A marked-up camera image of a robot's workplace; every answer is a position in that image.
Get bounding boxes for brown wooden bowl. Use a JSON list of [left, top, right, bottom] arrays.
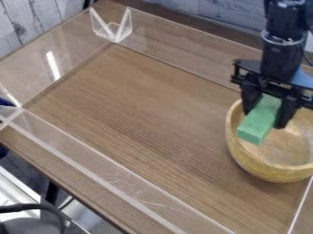
[[225, 101, 313, 183]]

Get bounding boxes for black table leg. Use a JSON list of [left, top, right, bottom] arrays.
[[46, 182, 61, 205]]

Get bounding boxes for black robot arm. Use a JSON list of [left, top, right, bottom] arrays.
[[232, 0, 313, 129]]

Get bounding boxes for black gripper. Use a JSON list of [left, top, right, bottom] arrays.
[[232, 30, 313, 129]]

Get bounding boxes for clear acrylic tray wall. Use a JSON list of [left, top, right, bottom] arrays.
[[0, 0, 313, 234]]

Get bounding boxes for green rectangular block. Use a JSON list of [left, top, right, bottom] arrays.
[[236, 95, 281, 145]]

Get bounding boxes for clear acrylic corner bracket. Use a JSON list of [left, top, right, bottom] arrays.
[[90, 7, 133, 43]]

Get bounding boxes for black cable bottom left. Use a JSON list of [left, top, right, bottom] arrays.
[[0, 203, 66, 234]]

